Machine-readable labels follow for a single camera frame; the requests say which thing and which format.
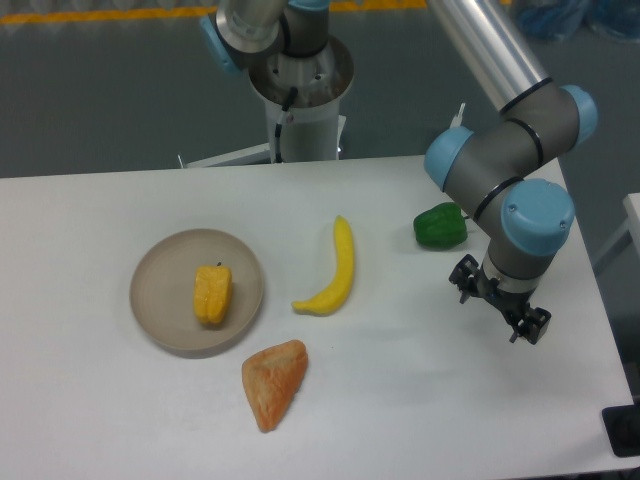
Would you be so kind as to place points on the orange triangular bread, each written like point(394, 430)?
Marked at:
point(271, 378)

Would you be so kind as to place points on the yellow banana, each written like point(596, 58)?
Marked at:
point(334, 295)

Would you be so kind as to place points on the yellow bell pepper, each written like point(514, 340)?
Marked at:
point(212, 295)

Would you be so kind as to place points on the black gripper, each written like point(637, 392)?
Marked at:
point(527, 323)

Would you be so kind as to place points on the green bell pepper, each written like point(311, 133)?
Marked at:
point(441, 227)

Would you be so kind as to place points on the beige round plate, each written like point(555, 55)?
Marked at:
point(161, 292)

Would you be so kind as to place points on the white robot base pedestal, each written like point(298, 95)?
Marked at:
point(301, 98)

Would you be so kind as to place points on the white furniture at right edge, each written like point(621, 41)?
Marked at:
point(623, 237)

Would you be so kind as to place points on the blue plastic bags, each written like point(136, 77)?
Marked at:
point(559, 20)

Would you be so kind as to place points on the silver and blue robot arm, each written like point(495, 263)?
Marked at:
point(489, 176)

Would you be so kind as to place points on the black device at table edge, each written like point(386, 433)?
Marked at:
point(622, 427)

